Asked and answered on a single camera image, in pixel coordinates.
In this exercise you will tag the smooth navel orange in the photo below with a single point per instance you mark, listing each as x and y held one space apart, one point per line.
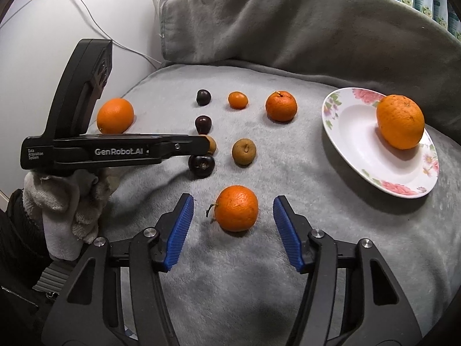
115 115

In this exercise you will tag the mandarin with stem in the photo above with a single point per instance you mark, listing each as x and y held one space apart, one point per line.
236 208

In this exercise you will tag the floral white plate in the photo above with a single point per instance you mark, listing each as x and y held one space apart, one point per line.
353 126

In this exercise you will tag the dark grey fleece blanket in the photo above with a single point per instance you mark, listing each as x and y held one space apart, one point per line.
270 25

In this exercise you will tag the black jacket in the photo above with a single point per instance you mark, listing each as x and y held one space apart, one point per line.
21 313

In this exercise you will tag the brown longan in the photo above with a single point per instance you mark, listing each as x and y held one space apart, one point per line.
212 146
244 152

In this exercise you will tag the light grey fleece blanket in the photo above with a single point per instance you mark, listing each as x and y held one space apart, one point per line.
234 295

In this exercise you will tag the dark cherry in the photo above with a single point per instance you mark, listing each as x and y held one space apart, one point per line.
201 166
203 97
203 124

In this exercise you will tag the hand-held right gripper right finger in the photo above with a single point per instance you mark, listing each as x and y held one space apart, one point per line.
288 234

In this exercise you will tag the small mandarin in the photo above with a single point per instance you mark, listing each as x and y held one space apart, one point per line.
237 100

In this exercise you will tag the large rough orange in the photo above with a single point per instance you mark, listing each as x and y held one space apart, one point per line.
399 121

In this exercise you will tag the person's left hand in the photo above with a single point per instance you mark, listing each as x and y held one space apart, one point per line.
61 194

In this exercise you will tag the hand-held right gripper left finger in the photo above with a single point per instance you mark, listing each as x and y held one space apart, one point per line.
182 230

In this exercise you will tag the person's left forearm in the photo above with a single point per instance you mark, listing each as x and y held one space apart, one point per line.
21 223

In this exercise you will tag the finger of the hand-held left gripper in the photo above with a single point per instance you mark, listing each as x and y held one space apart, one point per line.
187 146

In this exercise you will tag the medium mandarin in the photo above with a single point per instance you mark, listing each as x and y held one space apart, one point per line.
281 106

